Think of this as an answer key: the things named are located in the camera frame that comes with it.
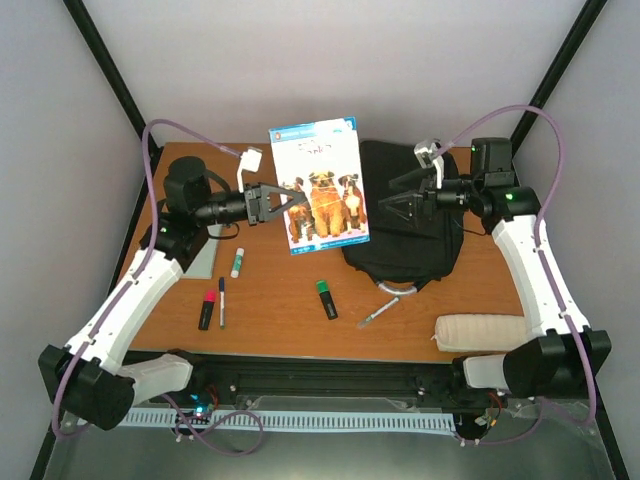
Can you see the light blue cable duct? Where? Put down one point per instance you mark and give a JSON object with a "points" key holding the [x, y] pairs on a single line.
{"points": [[314, 421]]}

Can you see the pink highlighter marker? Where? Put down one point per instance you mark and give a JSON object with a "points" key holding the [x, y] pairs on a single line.
{"points": [[207, 310]]}

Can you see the green highlighter marker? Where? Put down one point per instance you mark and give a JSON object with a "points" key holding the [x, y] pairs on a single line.
{"points": [[328, 304]]}

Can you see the black student backpack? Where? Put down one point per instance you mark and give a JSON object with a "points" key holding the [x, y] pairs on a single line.
{"points": [[398, 251]]}

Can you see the left black frame post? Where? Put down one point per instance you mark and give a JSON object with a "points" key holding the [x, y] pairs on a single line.
{"points": [[100, 52]]}

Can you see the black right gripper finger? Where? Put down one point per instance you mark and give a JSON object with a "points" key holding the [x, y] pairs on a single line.
{"points": [[407, 205], [406, 181]]}

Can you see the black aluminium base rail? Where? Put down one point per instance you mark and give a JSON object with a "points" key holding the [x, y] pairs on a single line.
{"points": [[320, 380]]}

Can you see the black frame post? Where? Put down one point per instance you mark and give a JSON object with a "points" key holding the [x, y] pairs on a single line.
{"points": [[570, 46], [100, 52]]}

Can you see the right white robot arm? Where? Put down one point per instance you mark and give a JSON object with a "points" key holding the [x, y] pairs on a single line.
{"points": [[513, 217]]}

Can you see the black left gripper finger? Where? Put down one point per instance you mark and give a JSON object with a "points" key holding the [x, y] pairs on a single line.
{"points": [[292, 194], [273, 212]]}

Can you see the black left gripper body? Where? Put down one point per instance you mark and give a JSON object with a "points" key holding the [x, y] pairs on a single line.
{"points": [[255, 213]]}

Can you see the dog picture book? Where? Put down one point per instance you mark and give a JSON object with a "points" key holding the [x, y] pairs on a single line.
{"points": [[321, 160]]}

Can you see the white glue stick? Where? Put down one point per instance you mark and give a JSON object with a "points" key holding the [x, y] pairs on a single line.
{"points": [[237, 262]]}

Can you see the blue capped white pen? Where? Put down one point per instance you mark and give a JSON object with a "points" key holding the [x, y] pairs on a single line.
{"points": [[221, 295]]}

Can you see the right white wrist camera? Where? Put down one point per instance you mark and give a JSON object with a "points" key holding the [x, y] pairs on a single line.
{"points": [[426, 154]]}

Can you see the right black frame post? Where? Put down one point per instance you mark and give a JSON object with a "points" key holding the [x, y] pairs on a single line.
{"points": [[570, 46]]}

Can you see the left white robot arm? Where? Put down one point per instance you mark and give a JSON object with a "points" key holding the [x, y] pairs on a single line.
{"points": [[87, 377]]}

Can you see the grey notebook with circle logo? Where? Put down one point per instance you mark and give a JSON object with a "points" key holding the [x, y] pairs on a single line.
{"points": [[202, 266]]}

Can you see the silver craft knife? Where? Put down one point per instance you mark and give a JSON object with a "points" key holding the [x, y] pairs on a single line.
{"points": [[365, 322]]}

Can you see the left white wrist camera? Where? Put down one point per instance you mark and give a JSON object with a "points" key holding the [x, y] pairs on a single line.
{"points": [[249, 161]]}

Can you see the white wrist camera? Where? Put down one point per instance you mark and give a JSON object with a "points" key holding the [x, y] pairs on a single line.
{"points": [[249, 161], [426, 154]]}

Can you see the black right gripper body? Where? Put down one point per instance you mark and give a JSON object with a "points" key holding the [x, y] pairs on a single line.
{"points": [[428, 191]]}

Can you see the beige pencil case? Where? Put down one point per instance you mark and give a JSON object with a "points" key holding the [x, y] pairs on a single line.
{"points": [[480, 332]]}

